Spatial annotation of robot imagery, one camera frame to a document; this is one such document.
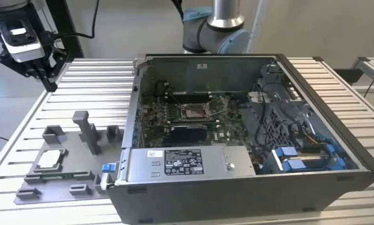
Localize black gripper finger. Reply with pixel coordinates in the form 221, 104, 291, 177
47, 47, 69, 92
0, 52, 51, 92

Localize silver CPU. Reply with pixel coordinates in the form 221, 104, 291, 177
37, 150, 61, 169

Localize CPU socket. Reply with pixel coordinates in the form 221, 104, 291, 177
180, 104, 212, 120

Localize black RAM slot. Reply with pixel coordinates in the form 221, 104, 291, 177
165, 119, 219, 125

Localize grey parts rack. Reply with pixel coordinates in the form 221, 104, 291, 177
13, 110, 125, 207

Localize blue and white disk carrier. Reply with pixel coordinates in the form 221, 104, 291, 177
99, 162, 117, 191

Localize green RAM stick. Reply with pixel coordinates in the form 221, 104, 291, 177
32, 172, 91, 180

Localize silver power supply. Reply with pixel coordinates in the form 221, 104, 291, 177
125, 146, 256, 183

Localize black graphics card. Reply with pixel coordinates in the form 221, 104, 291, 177
169, 124, 208, 143

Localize thin metal locking lever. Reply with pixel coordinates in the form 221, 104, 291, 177
209, 108, 231, 116

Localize green motherboard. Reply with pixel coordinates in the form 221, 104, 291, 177
137, 93, 256, 151

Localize black plastic drive cage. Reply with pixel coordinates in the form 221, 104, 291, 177
239, 77, 311, 150

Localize black open PC case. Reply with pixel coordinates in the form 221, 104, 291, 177
107, 53, 374, 225

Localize aluminium slat side table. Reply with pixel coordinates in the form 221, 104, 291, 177
351, 56, 374, 90

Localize silver white wrist camera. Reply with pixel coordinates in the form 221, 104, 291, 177
0, 14, 45, 63

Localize black upright post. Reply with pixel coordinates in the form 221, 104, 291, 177
45, 0, 84, 59

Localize black camera cable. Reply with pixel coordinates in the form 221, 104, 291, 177
45, 0, 100, 45

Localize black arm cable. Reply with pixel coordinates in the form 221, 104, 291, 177
169, 0, 184, 17

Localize black internal wire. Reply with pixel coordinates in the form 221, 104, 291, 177
253, 90, 271, 147

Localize blue disk carrier handle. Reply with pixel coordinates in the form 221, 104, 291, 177
283, 159, 306, 171
275, 146, 298, 157

